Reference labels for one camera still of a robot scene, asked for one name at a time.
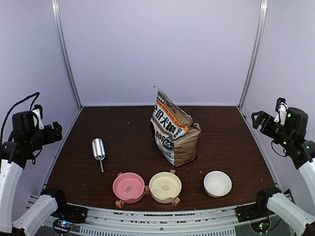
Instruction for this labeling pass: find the pink pet bowl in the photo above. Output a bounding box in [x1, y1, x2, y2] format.
[113, 172, 145, 204]

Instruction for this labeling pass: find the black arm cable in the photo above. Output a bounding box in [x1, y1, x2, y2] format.
[0, 91, 41, 138]
[270, 140, 287, 157]

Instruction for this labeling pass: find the right aluminium frame post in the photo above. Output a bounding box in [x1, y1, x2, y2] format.
[238, 0, 269, 110]

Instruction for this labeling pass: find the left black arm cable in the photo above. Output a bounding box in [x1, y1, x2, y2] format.
[0, 91, 41, 138]

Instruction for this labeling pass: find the aluminium frame post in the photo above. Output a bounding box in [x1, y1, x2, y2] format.
[51, 0, 83, 110]
[238, 0, 269, 110]

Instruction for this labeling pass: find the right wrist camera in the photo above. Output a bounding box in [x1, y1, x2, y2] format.
[274, 97, 288, 126]

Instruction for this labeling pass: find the metal food scoop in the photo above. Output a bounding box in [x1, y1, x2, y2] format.
[92, 138, 106, 173]

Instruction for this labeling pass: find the wooden bowl stand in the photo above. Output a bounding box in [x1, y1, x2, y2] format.
[115, 170, 180, 209]

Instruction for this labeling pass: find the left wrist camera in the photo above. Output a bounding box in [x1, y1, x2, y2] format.
[31, 104, 44, 130]

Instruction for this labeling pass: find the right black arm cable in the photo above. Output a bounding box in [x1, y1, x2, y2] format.
[270, 140, 287, 157]

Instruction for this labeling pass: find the front aluminium rail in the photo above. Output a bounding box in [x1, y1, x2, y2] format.
[24, 191, 303, 236]

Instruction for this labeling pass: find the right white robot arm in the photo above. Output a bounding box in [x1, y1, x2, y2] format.
[251, 104, 315, 236]

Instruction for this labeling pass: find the yellow pet bowl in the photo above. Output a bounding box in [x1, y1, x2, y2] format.
[149, 172, 182, 204]

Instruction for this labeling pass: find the white ceramic bowl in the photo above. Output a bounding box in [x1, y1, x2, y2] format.
[203, 171, 232, 198]

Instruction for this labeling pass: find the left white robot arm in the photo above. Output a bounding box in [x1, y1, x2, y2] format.
[0, 108, 71, 236]

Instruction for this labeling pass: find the left aluminium frame post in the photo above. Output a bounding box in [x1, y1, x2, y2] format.
[51, 0, 83, 110]

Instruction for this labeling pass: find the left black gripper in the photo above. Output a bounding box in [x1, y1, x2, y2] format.
[26, 121, 62, 151]

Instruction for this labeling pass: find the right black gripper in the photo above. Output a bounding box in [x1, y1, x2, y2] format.
[251, 111, 292, 148]

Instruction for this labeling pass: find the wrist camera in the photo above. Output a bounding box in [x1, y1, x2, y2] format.
[274, 97, 288, 126]
[31, 104, 44, 130]

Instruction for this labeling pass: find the brown dog food bag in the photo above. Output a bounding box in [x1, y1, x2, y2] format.
[150, 87, 202, 167]

